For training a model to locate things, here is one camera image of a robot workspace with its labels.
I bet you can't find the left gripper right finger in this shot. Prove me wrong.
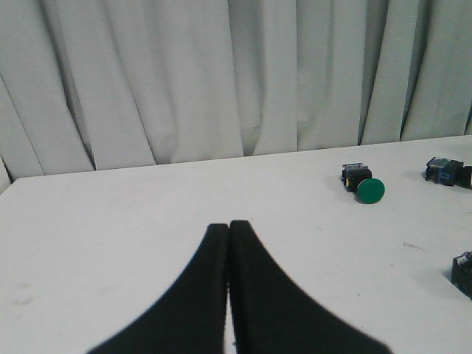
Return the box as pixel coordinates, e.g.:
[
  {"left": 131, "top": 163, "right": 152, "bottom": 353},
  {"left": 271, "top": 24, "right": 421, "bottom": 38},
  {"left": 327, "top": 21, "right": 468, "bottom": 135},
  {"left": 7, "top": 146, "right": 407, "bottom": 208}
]
[{"left": 228, "top": 221, "right": 391, "bottom": 353}]

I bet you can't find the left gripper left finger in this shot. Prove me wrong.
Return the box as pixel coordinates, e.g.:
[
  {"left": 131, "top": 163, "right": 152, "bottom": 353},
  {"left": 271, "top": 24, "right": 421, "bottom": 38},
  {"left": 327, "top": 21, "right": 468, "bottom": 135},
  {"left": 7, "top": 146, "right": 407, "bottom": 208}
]
[{"left": 90, "top": 223, "right": 229, "bottom": 353}]

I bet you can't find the left green push button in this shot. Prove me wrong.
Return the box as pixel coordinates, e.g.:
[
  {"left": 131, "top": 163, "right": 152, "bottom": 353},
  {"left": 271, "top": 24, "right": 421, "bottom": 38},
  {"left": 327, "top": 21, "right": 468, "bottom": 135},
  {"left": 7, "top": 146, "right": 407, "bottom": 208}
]
[{"left": 341, "top": 163, "right": 386, "bottom": 204}]

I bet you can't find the green push button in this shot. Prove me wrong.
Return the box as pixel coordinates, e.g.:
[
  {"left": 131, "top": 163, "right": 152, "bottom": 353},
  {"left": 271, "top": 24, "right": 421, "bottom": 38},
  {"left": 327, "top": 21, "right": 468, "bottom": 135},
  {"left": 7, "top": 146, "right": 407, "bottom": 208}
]
[
  {"left": 425, "top": 157, "right": 471, "bottom": 189},
  {"left": 341, "top": 163, "right": 386, "bottom": 204}
]

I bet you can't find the lower red push button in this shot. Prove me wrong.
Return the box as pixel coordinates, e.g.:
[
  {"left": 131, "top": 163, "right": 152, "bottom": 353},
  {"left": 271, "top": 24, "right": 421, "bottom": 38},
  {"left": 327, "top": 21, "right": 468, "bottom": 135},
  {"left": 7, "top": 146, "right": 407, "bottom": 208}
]
[{"left": 451, "top": 251, "right": 472, "bottom": 299}]

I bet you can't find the right green push button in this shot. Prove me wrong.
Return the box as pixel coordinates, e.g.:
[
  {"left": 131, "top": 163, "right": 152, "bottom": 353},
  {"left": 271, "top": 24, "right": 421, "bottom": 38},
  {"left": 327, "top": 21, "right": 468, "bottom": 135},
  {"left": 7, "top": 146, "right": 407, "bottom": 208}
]
[{"left": 425, "top": 157, "right": 471, "bottom": 189}]

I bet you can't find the grey pleated curtain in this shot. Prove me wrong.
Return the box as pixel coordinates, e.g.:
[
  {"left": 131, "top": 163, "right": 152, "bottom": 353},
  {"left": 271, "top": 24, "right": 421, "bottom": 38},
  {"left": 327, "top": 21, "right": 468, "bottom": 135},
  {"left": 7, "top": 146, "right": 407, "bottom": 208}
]
[{"left": 1, "top": 1, "right": 471, "bottom": 181}]

